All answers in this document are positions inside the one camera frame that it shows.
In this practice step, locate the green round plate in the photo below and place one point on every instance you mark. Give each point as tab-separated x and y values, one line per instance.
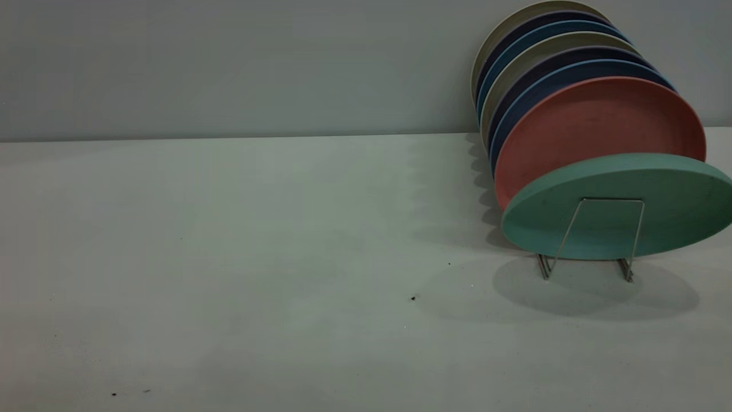
629	212

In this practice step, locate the pink round plate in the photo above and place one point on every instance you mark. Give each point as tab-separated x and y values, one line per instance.
589	126

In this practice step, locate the dark purple round plate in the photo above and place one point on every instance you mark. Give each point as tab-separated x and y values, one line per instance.
496	48
517	91

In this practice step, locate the teal blue round plate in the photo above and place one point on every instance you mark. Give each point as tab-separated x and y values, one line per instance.
497	63

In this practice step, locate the beige round plate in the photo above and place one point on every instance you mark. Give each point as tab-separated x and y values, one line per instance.
503	28
509	74

